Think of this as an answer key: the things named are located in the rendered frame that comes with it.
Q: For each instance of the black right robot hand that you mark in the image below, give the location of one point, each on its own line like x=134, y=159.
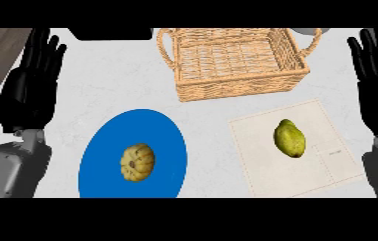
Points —
x=367, y=85

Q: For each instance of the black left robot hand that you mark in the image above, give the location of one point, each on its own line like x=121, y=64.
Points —
x=26, y=95

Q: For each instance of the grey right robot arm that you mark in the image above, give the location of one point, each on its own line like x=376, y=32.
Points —
x=370, y=170

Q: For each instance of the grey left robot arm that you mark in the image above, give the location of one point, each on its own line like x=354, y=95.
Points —
x=20, y=163

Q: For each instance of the green pear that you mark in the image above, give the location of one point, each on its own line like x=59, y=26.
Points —
x=289, y=138

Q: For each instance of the cream square placemat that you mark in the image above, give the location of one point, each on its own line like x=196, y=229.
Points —
x=295, y=151

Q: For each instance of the tan wicker basket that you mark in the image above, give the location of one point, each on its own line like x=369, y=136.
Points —
x=235, y=63

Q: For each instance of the brown wooden panel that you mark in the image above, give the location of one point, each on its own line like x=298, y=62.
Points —
x=10, y=48

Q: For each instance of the grey rounded object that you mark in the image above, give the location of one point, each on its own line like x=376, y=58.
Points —
x=302, y=31

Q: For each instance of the black flat appliance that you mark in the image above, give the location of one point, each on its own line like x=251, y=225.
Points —
x=112, y=33

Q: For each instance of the blue round plate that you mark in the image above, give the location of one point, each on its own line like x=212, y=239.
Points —
x=133, y=155

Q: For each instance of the yellow ribbed squash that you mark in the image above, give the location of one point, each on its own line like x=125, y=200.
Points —
x=137, y=162

